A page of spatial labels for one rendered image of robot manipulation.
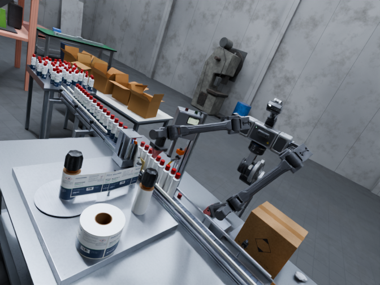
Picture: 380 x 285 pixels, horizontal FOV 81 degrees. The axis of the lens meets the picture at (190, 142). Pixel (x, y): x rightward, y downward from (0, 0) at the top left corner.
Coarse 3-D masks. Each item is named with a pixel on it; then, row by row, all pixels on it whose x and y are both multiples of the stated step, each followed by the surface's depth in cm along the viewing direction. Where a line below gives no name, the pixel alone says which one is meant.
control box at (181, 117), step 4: (180, 108) 150; (184, 108) 154; (176, 112) 152; (180, 112) 146; (184, 112) 147; (188, 112) 149; (192, 112) 152; (176, 116) 149; (180, 116) 147; (184, 116) 148; (188, 116) 148; (196, 116) 149; (200, 116) 151; (172, 120) 158; (176, 120) 149; (180, 120) 148; (184, 120) 149; (200, 120) 151; (172, 124) 154; (176, 124) 149; (180, 124) 150; (184, 124) 150; (188, 124) 151; (184, 136) 154; (188, 136) 155; (192, 136) 155; (192, 140) 157
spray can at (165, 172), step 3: (168, 165) 156; (165, 168) 156; (168, 168) 155; (162, 171) 157; (165, 171) 156; (168, 171) 156; (162, 174) 157; (165, 174) 156; (168, 174) 157; (162, 177) 157; (165, 177) 157; (159, 180) 160; (162, 180) 158; (165, 180) 159; (159, 183) 160; (162, 183) 159; (159, 186) 160; (162, 186) 160
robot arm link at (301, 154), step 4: (296, 148) 117; (300, 148) 118; (304, 148) 118; (284, 152) 150; (292, 152) 116; (296, 152) 116; (300, 152) 117; (304, 152) 118; (308, 152) 117; (288, 156) 117; (292, 156) 116; (296, 156) 116; (300, 156) 116; (304, 156) 116; (308, 156) 116; (288, 160) 117; (292, 160) 116; (296, 160) 115; (300, 160) 116; (304, 160) 115; (292, 164) 116; (296, 164) 115; (300, 164) 115
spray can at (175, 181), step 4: (176, 172) 151; (176, 176) 150; (172, 180) 152; (176, 180) 151; (172, 184) 152; (176, 184) 152; (172, 188) 153; (168, 192) 155; (172, 192) 154; (172, 196) 157
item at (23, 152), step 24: (0, 144) 152; (24, 144) 161; (48, 144) 171; (72, 144) 183; (96, 144) 196; (0, 168) 134; (192, 192) 183; (24, 216) 112; (24, 240) 101; (168, 240) 130; (192, 240) 137; (48, 264) 96; (120, 264) 108; (144, 264) 112; (168, 264) 117; (192, 264) 122; (216, 264) 128; (288, 264) 148
